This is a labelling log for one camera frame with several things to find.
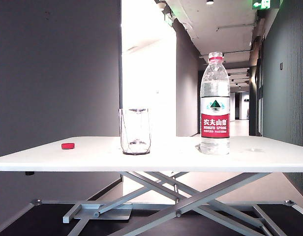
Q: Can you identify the Nongfu Spring water bottle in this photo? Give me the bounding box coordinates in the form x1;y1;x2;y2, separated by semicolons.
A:
200;51;231;155

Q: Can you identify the clear faceted glass mug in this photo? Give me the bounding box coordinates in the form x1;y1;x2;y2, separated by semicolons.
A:
119;107;152;155

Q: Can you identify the small green hanging exit sign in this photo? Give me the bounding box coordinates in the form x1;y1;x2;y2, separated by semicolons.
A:
163;13;174;27

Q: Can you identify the grey ceiling conduit pipe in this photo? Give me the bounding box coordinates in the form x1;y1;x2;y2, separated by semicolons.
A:
216;23;256;32

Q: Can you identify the large green exit sign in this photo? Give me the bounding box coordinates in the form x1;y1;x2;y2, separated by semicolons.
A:
252;0;284;10

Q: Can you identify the grey metal scissor table frame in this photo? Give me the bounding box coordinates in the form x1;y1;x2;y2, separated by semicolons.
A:
28;171;303;236

